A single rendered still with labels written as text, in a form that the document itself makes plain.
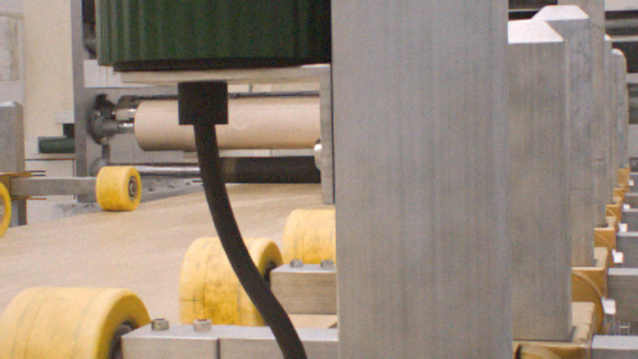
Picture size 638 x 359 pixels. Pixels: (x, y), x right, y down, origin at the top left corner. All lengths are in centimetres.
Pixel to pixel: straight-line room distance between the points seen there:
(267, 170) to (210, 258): 215
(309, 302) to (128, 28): 58
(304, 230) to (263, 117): 188
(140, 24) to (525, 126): 27
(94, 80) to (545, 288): 264
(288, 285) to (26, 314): 26
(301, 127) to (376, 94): 266
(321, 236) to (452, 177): 81
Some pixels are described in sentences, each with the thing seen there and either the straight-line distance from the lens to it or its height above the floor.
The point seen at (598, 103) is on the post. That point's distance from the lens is 102.
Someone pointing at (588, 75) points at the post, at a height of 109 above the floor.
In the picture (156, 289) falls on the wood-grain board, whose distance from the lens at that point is 122.
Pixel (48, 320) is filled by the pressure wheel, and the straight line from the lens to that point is 62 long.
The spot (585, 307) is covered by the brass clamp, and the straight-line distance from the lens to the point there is 61.
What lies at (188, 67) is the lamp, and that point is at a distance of 28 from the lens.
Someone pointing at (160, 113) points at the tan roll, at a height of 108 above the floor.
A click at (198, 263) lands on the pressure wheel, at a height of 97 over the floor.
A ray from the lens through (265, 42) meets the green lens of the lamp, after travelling 27.
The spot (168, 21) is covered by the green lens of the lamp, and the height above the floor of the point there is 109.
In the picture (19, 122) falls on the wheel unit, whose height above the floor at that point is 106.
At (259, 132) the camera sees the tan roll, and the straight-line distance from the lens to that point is 296.
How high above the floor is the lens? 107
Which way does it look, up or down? 3 degrees down
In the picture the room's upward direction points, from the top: 1 degrees counter-clockwise
